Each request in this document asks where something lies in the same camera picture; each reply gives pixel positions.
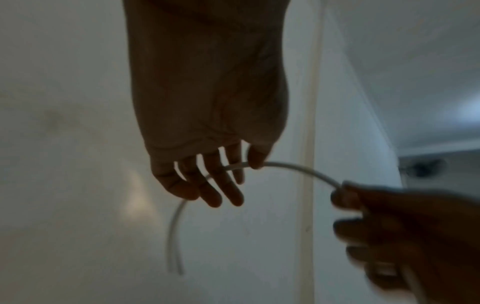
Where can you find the person's left hand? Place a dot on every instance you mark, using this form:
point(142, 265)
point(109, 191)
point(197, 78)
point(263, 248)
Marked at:
point(206, 89)

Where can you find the person's right hand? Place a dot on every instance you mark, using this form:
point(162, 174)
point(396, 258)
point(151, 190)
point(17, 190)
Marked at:
point(423, 237)

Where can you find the dark round fixture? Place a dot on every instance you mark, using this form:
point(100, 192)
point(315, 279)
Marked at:
point(425, 168)

